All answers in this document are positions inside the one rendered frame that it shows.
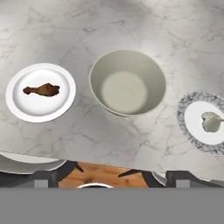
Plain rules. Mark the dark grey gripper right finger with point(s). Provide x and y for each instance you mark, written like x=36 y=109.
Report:
x=178 y=175

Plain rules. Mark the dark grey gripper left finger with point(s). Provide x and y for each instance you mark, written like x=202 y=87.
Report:
x=43 y=176

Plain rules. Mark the pale garlic bulb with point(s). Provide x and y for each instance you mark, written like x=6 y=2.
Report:
x=210 y=122

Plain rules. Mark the brown chicken drumstick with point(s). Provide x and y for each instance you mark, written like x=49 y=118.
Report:
x=46 y=89

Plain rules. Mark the white bowl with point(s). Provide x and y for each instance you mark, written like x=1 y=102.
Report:
x=125 y=87

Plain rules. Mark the large white round object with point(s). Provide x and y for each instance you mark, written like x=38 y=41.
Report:
x=26 y=164

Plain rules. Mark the black curved object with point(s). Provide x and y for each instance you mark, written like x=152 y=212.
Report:
x=67 y=170
x=148 y=178

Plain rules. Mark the white plate with marbled rim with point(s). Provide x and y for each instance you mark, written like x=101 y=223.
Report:
x=201 y=129

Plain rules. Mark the small white round object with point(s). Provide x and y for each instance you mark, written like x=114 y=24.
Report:
x=94 y=185

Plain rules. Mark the plain white plate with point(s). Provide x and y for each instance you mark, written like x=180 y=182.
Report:
x=39 y=106

